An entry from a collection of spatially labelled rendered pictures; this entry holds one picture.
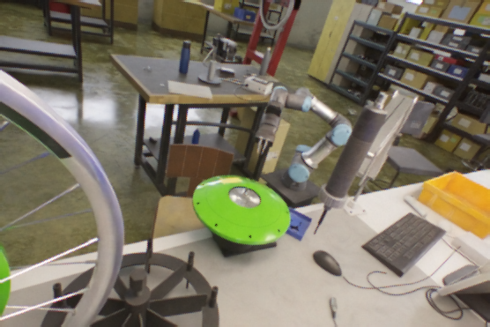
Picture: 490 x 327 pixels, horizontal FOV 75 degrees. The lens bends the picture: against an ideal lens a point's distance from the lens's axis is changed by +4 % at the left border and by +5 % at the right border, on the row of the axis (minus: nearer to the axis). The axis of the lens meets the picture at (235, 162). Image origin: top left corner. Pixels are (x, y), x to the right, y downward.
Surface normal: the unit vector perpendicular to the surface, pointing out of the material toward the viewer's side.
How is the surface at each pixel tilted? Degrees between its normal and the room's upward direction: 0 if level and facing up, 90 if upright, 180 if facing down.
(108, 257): 88
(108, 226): 94
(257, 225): 21
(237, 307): 0
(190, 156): 90
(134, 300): 4
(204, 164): 90
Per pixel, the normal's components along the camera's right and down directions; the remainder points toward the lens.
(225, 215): 0.07, -0.70
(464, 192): -0.78, 0.07
